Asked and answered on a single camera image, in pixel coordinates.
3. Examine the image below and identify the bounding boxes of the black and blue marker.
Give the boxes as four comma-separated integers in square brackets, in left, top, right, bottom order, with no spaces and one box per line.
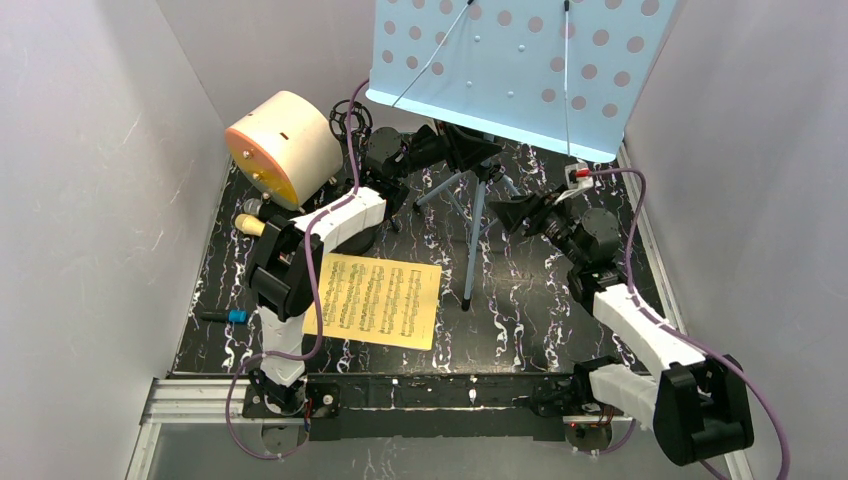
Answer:
[196,309,249,324]

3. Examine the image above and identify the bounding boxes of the beige microphone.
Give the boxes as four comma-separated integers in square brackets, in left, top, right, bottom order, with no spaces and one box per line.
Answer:
[234,214,266,237]

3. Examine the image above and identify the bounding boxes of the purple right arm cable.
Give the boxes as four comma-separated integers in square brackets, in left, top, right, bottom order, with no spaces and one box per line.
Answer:
[586,166,792,480]

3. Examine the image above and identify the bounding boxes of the white and orange drum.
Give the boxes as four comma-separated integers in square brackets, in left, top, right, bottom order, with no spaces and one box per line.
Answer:
[224,91,343,210]

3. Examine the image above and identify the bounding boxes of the aluminium frame rail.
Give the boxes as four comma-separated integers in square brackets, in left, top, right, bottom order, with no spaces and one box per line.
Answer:
[124,374,754,480]

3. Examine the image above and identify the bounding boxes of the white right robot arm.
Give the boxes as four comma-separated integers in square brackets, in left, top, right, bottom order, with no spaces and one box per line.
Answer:
[490,194,754,466]

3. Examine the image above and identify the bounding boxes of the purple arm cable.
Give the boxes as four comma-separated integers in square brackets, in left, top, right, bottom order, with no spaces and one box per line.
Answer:
[223,78,371,462]
[586,166,792,480]

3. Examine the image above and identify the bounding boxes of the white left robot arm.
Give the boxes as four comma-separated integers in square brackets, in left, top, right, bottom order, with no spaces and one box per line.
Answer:
[243,122,503,416]

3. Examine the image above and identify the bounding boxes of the black tripod microphone stand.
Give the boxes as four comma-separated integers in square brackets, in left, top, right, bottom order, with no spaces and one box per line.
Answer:
[328,100,409,233]

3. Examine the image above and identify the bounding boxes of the blue music stand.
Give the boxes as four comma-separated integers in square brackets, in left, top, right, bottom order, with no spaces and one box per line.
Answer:
[364,0,680,313]

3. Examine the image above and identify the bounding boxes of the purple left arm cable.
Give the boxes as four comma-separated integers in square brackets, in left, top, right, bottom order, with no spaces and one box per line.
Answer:
[223,78,371,462]

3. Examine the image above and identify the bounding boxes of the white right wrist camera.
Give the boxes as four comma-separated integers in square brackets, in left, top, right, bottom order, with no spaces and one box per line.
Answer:
[554,162,594,205]

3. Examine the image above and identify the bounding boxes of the black round microphone stand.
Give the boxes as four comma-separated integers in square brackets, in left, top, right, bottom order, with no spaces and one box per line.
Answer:
[333,225,379,256]

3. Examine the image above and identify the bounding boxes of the yellow sheet music page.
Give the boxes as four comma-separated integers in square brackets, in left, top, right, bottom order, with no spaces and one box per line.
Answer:
[319,253,442,351]

